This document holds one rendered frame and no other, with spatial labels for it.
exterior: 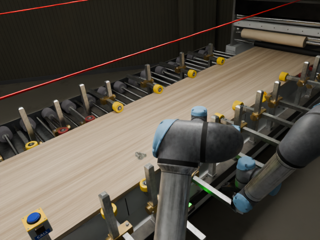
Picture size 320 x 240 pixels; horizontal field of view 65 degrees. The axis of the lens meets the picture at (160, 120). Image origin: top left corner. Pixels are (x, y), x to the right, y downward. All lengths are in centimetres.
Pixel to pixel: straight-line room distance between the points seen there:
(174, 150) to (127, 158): 98
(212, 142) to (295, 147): 25
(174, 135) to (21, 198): 114
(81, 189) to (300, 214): 189
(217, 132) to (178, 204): 21
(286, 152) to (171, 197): 36
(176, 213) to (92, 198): 83
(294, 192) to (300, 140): 201
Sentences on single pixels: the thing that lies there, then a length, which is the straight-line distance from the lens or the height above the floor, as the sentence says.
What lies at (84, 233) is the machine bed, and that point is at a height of 73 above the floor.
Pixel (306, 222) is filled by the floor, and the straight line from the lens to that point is 259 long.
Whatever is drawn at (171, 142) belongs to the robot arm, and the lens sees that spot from 67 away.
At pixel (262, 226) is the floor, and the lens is 245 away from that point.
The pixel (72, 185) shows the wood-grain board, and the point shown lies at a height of 90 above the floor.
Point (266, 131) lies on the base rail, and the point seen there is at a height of 70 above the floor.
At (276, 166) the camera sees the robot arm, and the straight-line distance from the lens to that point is 87.
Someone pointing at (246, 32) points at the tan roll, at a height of 107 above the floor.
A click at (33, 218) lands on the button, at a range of 102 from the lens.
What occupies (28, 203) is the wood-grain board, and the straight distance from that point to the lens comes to 159.
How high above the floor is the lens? 194
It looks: 32 degrees down
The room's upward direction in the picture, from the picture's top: 5 degrees counter-clockwise
